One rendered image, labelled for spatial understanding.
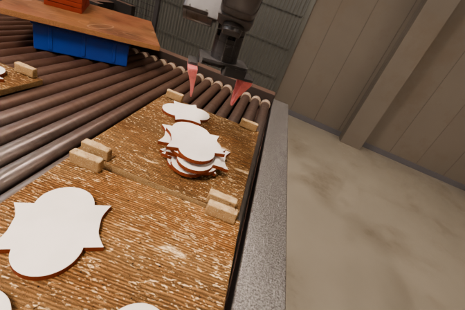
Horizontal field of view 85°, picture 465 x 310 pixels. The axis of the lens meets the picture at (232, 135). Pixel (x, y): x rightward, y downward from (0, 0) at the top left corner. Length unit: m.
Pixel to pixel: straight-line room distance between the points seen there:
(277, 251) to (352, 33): 3.63
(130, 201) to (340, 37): 3.71
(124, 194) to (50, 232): 0.12
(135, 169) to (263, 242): 0.29
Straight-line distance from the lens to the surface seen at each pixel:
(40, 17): 1.08
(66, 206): 0.47
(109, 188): 0.51
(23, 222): 0.46
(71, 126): 0.71
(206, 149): 0.55
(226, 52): 0.53
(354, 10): 3.97
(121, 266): 0.41
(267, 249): 0.52
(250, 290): 0.46
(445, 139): 4.58
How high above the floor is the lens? 1.29
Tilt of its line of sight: 27 degrees down
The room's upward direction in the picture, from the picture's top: 21 degrees clockwise
